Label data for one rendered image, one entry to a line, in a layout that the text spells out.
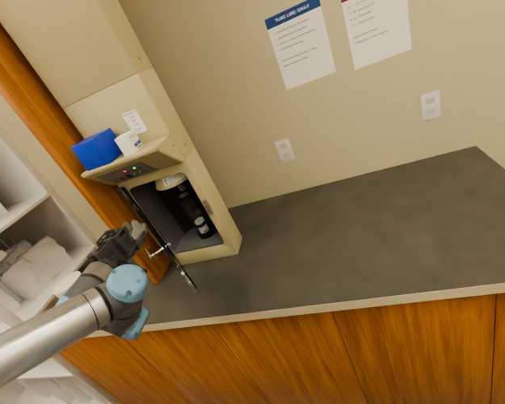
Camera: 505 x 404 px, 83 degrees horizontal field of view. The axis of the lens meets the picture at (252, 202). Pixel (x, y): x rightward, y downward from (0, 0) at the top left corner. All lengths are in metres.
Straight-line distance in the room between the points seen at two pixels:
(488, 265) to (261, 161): 0.97
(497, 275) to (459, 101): 0.76
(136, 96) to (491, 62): 1.29
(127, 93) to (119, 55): 0.11
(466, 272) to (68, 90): 1.31
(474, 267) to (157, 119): 1.03
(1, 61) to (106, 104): 0.31
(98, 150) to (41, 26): 0.37
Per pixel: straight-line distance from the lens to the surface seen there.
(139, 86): 1.02
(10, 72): 1.23
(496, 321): 1.16
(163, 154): 0.96
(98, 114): 1.13
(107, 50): 1.04
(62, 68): 1.14
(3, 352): 0.61
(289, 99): 1.35
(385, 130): 1.44
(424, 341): 1.20
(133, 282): 0.62
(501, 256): 1.05
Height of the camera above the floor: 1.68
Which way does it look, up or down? 28 degrees down
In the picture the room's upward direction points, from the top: 25 degrees counter-clockwise
